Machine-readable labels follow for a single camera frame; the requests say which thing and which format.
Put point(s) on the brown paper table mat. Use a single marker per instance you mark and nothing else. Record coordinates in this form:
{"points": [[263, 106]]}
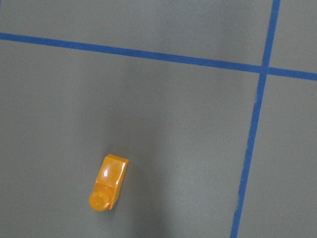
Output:
{"points": [[213, 102]]}

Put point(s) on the orange trapezoid block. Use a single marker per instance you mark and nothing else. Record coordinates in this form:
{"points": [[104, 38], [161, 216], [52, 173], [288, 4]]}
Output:
{"points": [[108, 183]]}

